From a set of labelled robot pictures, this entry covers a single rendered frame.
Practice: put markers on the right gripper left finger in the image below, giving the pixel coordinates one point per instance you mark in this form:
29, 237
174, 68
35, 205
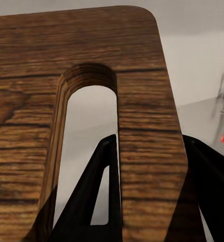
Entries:
74, 222

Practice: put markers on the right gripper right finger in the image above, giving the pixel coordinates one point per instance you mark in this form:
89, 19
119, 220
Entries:
207, 170

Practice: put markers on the cutting board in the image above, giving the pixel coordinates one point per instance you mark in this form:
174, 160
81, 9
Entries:
44, 59

